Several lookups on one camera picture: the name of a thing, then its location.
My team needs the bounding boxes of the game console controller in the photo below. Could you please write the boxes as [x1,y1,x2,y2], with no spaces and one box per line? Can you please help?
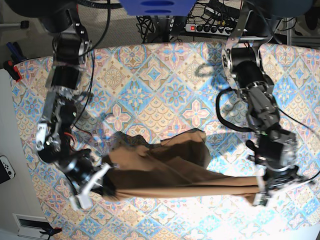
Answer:
[0,155,16,184]

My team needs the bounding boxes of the white wall vent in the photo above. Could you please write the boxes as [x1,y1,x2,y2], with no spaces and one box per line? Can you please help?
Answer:
[12,213,50,240]

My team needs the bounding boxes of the red black clamp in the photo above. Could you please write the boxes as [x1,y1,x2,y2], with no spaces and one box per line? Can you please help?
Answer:
[3,60,22,82]

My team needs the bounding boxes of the white power strip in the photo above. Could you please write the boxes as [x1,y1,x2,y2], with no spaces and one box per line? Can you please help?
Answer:
[184,23,233,36]

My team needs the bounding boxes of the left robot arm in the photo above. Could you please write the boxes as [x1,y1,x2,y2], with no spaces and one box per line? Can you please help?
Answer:
[218,0,313,206]

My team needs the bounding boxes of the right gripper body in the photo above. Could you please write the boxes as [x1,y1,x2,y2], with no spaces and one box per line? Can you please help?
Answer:
[68,162,118,210]

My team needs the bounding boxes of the brown t-shirt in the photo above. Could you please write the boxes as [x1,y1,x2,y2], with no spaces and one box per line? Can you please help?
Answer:
[101,128,259,203]

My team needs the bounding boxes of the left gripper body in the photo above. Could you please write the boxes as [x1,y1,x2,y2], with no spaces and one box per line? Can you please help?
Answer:
[252,165,315,206]

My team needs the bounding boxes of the blue plastic box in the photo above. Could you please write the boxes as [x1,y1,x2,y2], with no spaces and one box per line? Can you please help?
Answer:
[119,0,196,16]

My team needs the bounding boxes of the patterned tablecloth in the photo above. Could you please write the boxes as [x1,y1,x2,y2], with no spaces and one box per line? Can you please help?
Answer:
[9,41,320,240]

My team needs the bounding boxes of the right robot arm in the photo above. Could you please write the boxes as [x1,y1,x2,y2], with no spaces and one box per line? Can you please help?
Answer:
[35,0,116,210]

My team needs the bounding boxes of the tangled black cables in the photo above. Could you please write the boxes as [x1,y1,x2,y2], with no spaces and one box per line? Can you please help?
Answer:
[136,14,186,45]

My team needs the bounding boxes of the black orange clamp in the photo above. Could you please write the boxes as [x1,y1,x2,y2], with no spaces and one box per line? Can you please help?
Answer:
[39,222,62,237]

